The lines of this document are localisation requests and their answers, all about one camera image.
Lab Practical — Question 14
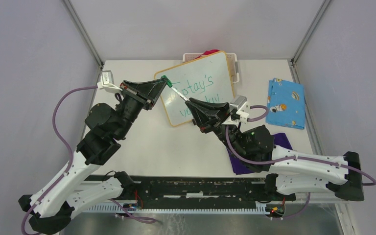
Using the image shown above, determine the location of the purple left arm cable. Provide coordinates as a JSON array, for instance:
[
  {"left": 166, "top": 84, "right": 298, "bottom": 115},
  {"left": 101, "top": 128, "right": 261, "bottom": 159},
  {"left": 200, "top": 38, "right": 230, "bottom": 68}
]
[{"left": 20, "top": 85, "right": 158, "bottom": 235}]

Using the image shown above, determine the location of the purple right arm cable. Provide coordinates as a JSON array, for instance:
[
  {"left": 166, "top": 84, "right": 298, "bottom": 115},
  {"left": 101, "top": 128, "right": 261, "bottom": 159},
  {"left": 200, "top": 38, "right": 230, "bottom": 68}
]
[{"left": 224, "top": 104, "right": 376, "bottom": 221}]

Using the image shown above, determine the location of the pink folded cloth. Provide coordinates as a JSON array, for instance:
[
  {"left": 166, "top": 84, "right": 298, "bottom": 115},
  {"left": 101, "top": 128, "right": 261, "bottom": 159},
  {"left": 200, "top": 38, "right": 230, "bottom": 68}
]
[{"left": 195, "top": 49, "right": 219, "bottom": 59}]

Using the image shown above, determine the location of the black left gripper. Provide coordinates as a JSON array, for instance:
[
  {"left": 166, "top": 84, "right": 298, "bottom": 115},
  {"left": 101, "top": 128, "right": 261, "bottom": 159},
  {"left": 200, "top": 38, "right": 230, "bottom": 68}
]
[{"left": 115, "top": 77, "right": 168, "bottom": 139}]

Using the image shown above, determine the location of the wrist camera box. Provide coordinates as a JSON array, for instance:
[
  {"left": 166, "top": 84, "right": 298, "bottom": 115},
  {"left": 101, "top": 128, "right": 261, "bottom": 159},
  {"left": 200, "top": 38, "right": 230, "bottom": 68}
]
[
  {"left": 227, "top": 95, "right": 250, "bottom": 125},
  {"left": 97, "top": 70, "right": 122, "bottom": 94}
]

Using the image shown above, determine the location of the white slotted cable duct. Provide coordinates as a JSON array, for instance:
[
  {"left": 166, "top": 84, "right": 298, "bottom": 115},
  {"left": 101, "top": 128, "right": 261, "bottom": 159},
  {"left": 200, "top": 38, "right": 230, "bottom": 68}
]
[{"left": 77, "top": 202, "right": 270, "bottom": 215}]

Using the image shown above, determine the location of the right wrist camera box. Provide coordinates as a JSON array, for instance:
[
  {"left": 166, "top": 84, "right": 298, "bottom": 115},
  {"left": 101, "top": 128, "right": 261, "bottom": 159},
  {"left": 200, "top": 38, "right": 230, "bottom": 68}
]
[{"left": 227, "top": 95, "right": 250, "bottom": 125}]

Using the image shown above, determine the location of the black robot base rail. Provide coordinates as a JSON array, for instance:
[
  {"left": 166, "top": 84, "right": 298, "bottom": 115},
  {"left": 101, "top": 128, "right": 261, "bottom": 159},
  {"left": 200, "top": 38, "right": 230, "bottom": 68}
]
[{"left": 91, "top": 176, "right": 296, "bottom": 210}]

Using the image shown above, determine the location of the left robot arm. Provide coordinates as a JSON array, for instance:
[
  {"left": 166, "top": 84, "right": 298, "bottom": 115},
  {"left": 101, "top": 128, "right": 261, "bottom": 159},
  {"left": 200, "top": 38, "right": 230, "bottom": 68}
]
[{"left": 19, "top": 77, "right": 172, "bottom": 235}]

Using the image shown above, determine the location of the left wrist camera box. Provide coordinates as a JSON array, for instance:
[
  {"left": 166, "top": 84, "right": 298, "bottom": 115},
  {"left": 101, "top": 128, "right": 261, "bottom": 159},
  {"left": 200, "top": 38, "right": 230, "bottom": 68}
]
[{"left": 97, "top": 70, "right": 122, "bottom": 94}]

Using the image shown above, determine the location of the white perforated plastic basket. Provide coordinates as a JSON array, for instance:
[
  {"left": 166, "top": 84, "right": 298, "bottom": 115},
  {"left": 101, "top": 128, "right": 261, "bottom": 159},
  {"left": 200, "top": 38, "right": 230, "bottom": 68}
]
[{"left": 182, "top": 53, "right": 240, "bottom": 83}]

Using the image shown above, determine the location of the yellow-framed whiteboard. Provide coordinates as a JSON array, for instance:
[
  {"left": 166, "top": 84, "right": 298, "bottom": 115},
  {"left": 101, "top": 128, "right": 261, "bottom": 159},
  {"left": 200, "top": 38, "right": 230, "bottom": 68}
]
[{"left": 154, "top": 51, "right": 235, "bottom": 127}]

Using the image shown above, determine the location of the green marker cap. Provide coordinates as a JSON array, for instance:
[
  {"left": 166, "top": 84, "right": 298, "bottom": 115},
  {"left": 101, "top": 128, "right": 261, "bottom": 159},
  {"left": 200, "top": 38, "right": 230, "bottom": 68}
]
[{"left": 161, "top": 75, "right": 173, "bottom": 88}]

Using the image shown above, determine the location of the green whiteboard marker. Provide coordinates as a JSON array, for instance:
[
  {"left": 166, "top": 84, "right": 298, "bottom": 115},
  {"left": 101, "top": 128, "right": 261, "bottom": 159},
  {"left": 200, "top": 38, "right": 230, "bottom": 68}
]
[{"left": 170, "top": 86, "right": 189, "bottom": 101}]

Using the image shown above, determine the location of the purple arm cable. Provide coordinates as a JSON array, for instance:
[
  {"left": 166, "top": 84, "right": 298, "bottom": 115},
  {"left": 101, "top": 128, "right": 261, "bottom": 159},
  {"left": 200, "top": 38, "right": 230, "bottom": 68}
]
[
  {"left": 20, "top": 85, "right": 158, "bottom": 235},
  {"left": 224, "top": 104, "right": 376, "bottom": 221}
]

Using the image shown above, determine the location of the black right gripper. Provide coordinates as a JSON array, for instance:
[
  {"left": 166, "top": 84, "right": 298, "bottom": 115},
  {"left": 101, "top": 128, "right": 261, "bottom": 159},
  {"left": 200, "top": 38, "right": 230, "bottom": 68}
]
[{"left": 185, "top": 98, "right": 247, "bottom": 159}]

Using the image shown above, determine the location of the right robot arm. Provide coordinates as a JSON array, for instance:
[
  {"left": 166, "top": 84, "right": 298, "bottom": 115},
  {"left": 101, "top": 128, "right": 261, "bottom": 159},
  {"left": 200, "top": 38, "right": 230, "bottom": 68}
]
[{"left": 185, "top": 95, "right": 364, "bottom": 201}]

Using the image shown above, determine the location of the purple folded cloth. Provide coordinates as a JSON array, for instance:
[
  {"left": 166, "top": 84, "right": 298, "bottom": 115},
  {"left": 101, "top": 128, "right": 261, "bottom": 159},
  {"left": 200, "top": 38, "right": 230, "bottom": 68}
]
[{"left": 227, "top": 133, "right": 293, "bottom": 175}]

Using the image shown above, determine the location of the blue space-print cloth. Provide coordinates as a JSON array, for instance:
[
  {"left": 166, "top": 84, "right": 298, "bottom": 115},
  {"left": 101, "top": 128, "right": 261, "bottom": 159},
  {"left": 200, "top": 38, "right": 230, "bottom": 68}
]
[{"left": 265, "top": 78, "right": 306, "bottom": 130}]

